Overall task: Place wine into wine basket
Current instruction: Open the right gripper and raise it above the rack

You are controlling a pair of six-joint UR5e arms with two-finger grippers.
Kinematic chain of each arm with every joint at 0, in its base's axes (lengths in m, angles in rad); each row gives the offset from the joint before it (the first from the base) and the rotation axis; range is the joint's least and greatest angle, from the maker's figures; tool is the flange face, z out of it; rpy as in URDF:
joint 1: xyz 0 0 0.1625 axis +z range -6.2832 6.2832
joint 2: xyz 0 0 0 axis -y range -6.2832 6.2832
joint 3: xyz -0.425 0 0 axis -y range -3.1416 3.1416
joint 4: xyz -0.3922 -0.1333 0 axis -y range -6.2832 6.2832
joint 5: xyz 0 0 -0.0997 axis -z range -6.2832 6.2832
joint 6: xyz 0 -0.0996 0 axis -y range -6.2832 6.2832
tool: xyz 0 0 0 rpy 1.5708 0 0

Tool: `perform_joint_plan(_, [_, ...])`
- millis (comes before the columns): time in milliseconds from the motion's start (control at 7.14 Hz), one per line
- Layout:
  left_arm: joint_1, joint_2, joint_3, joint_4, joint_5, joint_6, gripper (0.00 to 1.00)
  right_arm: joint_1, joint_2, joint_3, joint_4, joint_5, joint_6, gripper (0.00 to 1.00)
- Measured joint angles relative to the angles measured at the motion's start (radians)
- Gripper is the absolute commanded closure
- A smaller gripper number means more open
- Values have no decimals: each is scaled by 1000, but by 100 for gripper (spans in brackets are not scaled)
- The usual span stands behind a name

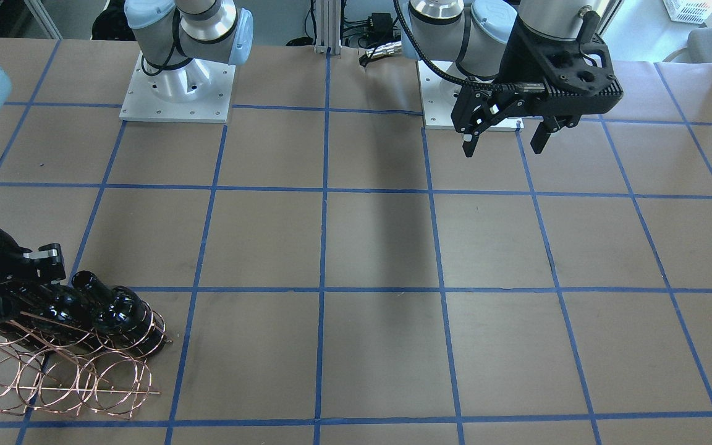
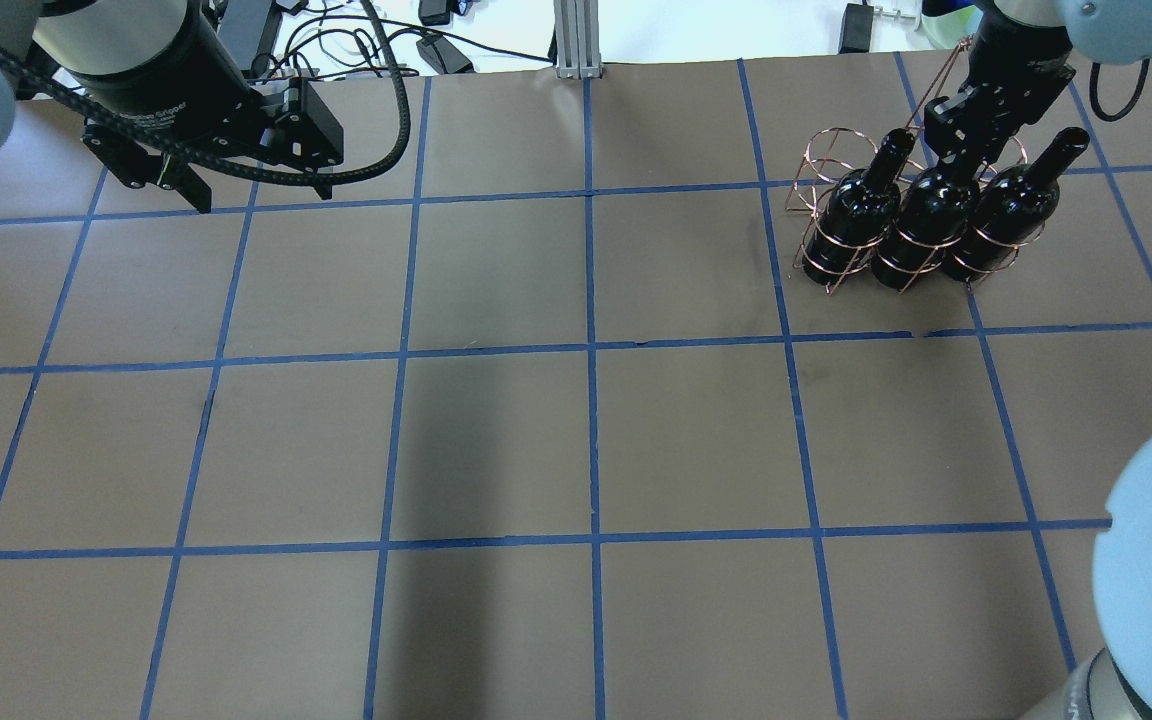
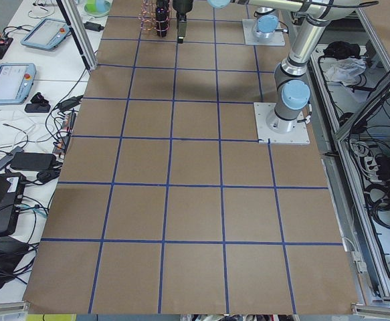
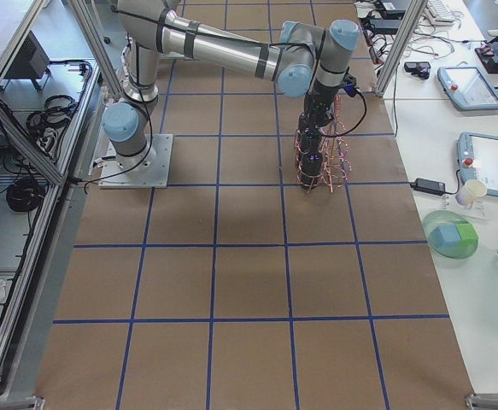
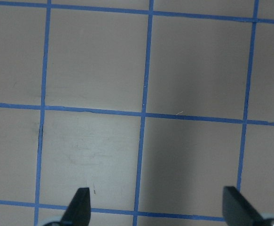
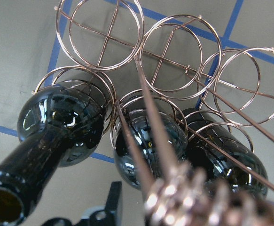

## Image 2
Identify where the black power adapter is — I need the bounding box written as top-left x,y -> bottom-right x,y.
838,1 -> 876,55

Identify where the dark wine bottle right slot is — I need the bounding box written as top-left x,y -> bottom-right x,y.
940,126 -> 1091,285

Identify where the black power brick top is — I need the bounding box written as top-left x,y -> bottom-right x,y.
416,36 -> 476,76

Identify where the dark wine bottle left slot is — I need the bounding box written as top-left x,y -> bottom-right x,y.
801,128 -> 916,290

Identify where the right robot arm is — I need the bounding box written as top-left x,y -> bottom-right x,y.
925,1 -> 1152,719

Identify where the dark wine bottle moved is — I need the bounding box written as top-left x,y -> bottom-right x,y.
870,149 -> 983,291

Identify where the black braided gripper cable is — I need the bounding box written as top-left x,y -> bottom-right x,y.
1089,58 -> 1152,122
0,0 -> 410,188

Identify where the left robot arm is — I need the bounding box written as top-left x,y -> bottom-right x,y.
0,1 -> 346,213

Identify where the copper wire wine basket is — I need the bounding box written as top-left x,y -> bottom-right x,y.
786,37 -> 1069,293

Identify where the black braided right gripper cable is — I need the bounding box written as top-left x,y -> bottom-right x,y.
1089,58 -> 1152,122

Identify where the aluminium frame post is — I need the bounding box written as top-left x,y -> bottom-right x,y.
553,0 -> 604,79

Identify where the black braided left gripper cable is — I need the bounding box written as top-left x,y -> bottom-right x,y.
0,0 -> 410,188

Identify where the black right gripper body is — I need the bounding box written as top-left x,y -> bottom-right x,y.
941,5 -> 1075,131

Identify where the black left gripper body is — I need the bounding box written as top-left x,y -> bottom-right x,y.
32,1 -> 268,141

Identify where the dark wine bottle slot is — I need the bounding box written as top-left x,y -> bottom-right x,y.
940,126 -> 1091,285
801,128 -> 916,290

